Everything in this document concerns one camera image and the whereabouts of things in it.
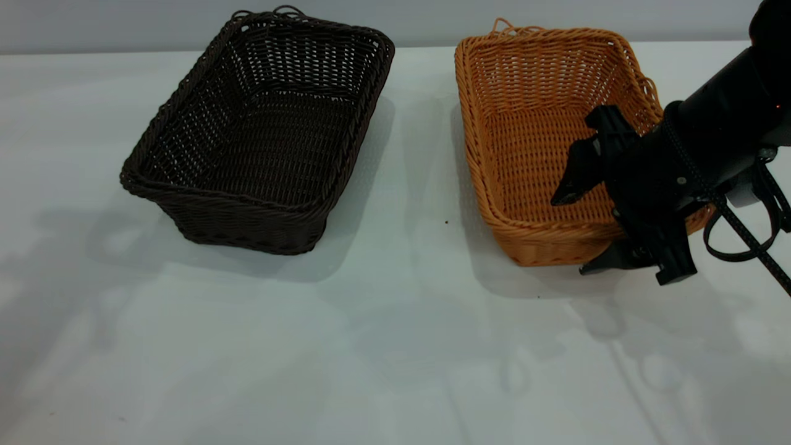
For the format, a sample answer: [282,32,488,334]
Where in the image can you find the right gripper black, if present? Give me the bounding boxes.
[550,104,713,287]

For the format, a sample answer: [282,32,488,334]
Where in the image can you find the orange wicker basket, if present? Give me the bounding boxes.
[454,19,717,267]

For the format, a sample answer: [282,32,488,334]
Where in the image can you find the black wicker basket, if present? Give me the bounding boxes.
[120,6,396,256]

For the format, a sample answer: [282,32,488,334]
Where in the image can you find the black flat looped cable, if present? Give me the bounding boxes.
[703,156,791,262]

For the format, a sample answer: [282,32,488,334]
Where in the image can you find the black braided cable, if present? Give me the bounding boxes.
[664,105,791,296]

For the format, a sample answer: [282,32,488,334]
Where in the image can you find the grey wrist camera housing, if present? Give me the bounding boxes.
[726,147,780,208]

